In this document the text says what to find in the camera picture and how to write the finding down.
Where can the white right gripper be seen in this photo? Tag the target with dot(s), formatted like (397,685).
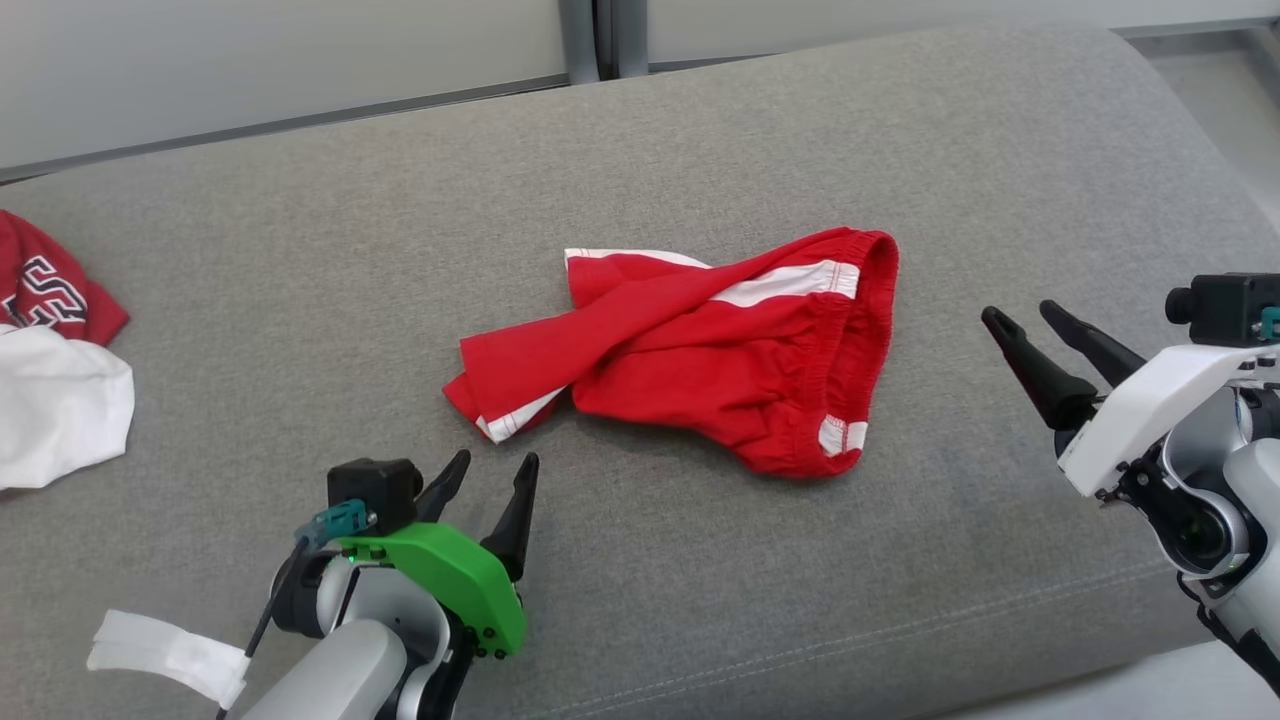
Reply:
(1150,410)

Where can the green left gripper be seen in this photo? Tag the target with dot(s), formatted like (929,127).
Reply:
(460,570)

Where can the red shorts with white stripes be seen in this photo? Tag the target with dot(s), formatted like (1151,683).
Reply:
(700,370)

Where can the red shirt with white sleeves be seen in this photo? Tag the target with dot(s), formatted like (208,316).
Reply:
(60,400)

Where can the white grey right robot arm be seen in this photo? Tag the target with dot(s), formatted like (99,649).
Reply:
(1240,520)

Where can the white tape strip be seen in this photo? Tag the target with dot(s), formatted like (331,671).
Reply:
(170,650)

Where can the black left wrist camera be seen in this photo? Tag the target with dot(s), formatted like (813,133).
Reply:
(375,490)

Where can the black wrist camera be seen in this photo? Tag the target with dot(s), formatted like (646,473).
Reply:
(1225,305)
(375,490)

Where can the teal left camera connector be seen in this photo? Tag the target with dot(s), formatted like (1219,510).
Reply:
(340,522)

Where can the teal camera connector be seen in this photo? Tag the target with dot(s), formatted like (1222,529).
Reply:
(1270,322)
(340,522)

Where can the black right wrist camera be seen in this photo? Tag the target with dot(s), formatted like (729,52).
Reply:
(1225,305)

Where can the teal right camera connector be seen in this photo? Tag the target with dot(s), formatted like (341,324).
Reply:
(1270,322)

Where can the grey double partition post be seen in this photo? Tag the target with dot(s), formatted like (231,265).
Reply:
(603,35)

